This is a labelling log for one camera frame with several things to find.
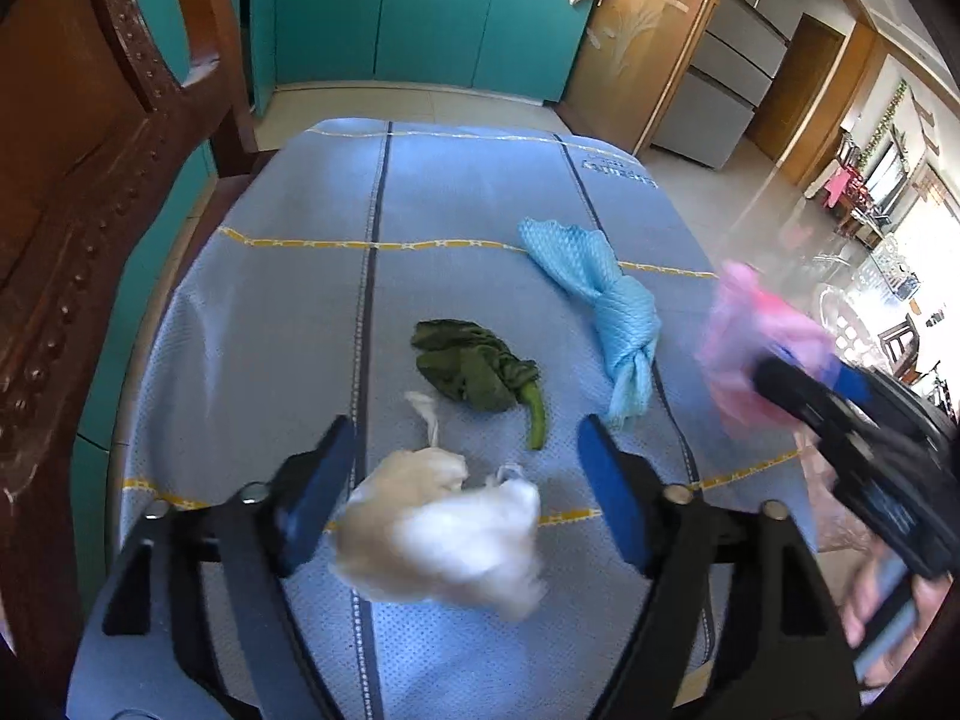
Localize olive green crumpled bag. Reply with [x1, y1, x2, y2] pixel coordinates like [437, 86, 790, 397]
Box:
[411, 319, 550, 451]

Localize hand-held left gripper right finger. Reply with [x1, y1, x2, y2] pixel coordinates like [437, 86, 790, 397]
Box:
[576, 414, 863, 720]

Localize wooden frosted glass partition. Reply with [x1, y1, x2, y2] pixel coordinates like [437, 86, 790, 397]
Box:
[559, 0, 740, 155]

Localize pink plastic laundry basket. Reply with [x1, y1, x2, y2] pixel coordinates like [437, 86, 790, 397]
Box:
[814, 281, 912, 383]

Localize pink printed plastic bag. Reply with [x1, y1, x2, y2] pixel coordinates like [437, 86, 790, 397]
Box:
[694, 259, 837, 442]

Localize green garland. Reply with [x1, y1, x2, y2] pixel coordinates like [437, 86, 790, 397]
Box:
[855, 79, 908, 166]

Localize blue mesh cloth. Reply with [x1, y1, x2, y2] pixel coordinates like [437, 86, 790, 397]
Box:
[517, 217, 665, 432]

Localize person's right hand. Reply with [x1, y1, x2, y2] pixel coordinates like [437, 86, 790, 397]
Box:
[841, 540, 960, 691]

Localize teal kitchen cabinets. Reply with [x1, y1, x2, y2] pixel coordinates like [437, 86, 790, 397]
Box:
[240, 0, 593, 102]

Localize silver refrigerator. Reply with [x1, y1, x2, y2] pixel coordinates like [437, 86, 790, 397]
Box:
[649, 0, 826, 170]

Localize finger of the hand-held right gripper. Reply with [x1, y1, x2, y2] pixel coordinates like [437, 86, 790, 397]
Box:
[831, 362, 901, 407]
[752, 355, 835, 430]

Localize brown wooden door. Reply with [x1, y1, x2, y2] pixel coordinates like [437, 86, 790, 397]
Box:
[746, 11, 856, 162]

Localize white plastic bag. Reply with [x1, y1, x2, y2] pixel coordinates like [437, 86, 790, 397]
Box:
[330, 390, 545, 623]

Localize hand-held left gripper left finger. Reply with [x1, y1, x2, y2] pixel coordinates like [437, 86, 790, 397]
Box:
[101, 414, 357, 720]

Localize pink hanging clothes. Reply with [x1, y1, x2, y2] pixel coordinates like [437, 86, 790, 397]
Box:
[821, 165, 863, 211]

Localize carved wooden chair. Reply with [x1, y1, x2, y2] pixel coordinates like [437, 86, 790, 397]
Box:
[0, 0, 256, 661]

